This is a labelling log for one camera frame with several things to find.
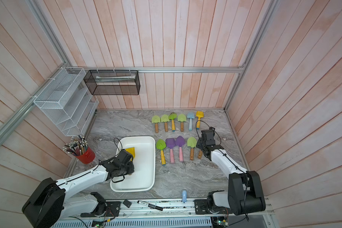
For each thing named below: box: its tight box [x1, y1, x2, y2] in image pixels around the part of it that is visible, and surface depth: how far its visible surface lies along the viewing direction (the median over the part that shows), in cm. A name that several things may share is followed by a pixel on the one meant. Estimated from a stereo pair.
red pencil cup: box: [62, 134, 96, 165], surface depth 81 cm
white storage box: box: [110, 135, 156, 193], surface depth 86 cm
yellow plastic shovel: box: [195, 110, 204, 130], surface depth 117 cm
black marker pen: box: [136, 199, 164, 212], surface depth 76 cm
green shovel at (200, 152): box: [197, 150, 203, 159], surface depth 94 cm
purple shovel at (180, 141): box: [175, 135, 186, 162], surface depth 100 cm
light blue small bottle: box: [181, 189, 187, 204], surface depth 77 cm
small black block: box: [122, 199, 133, 209], surface depth 77 cm
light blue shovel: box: [186, 111, 195, 131], surface depth 116 cm
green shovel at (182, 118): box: [177, 113, 187, 133], surface depth 115 cm
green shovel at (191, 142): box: [186, 136, 198, 161], surface depth 100 cm
